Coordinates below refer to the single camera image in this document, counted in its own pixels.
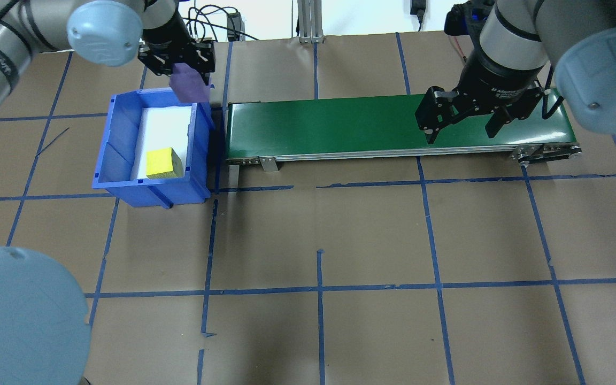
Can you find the purple foam block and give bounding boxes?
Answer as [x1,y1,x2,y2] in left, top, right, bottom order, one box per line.
[168,63,212,104]

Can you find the aluminium profile post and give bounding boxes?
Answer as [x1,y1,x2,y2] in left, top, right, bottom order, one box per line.
[297,0,326,44]

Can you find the red and black wires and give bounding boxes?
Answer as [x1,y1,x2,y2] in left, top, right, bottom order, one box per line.
[449,33,469,65]

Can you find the white paper bin liner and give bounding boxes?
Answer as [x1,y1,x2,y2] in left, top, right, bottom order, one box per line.
[129,106,195,181]

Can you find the black looped cable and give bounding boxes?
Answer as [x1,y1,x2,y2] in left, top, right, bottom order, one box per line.
[180,4,260,48]

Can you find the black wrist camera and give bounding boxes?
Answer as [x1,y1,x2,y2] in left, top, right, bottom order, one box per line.
[443,2,497,38]

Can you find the yellow foam block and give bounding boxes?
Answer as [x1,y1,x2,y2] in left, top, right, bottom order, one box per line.
[145,147,184,180]

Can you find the blue plastic storage bin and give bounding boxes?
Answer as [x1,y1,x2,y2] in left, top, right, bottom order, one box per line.
[91,88,219,210]

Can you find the green belt conveyor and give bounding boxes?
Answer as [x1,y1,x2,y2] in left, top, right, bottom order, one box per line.
[224,87,583,173]

